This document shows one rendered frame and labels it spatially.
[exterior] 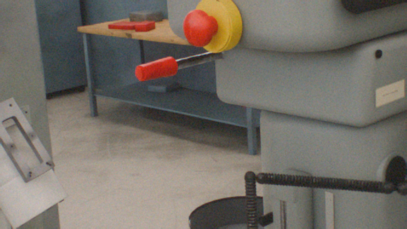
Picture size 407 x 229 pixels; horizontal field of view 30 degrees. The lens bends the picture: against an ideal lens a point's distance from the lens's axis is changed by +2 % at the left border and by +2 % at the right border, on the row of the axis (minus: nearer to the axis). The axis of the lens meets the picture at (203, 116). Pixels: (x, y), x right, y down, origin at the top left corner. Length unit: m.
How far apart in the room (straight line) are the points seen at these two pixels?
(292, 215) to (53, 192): 0.31
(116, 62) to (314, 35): 7.57
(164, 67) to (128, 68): 7.29
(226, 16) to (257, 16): 0.03
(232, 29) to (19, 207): 0.29
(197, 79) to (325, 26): 6.63
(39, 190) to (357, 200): 0.39
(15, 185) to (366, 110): 0.39
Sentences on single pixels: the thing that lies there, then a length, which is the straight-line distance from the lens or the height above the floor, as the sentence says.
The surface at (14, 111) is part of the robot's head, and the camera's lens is 0.83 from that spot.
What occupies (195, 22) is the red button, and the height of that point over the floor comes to 1.77.
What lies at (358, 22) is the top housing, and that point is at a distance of 0.82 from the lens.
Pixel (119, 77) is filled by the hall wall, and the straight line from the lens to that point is 8.35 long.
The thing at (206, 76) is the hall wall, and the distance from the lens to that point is 7.31.
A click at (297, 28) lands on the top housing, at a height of 1.76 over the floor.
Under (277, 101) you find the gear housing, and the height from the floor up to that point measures 1.65.
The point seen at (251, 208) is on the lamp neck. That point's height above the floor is 1.54.
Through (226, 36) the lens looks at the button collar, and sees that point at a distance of 0.82.
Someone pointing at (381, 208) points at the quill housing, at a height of 1.51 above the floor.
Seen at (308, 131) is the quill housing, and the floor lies 1.60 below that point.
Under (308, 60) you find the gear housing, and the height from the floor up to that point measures 1.70.
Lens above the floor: 1.88
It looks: 15 degrees down
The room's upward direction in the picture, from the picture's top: 3 degrees counter-clockwise
